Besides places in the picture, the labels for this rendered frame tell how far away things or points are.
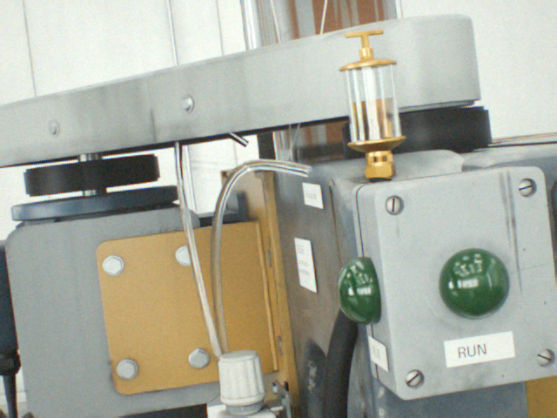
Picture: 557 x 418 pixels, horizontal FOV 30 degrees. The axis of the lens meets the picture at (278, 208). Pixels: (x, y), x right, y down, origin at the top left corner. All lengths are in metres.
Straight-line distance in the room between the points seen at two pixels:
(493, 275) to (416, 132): 0.19
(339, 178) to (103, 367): 0.40
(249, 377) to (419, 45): 0.24
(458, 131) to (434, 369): 0.20
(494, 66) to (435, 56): 5.42
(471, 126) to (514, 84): 5.44
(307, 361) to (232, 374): 0.05
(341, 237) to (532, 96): 5.60
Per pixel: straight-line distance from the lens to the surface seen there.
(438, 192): 0.44
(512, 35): 6.09
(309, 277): 0.62
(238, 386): 0.70
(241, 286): 0.86
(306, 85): 0.65
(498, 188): 0.45
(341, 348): 0.50
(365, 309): 0.45
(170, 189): 0.93
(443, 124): 0.61
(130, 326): 0.86
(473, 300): 0.44
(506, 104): 6.04
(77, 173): 0.90
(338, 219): 0.52
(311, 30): 0.99
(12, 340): 0.89
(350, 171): 0.53
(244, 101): 0.69
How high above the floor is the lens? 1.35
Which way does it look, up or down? 3 degrees down
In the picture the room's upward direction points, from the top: 7 degrees counter-clockwise
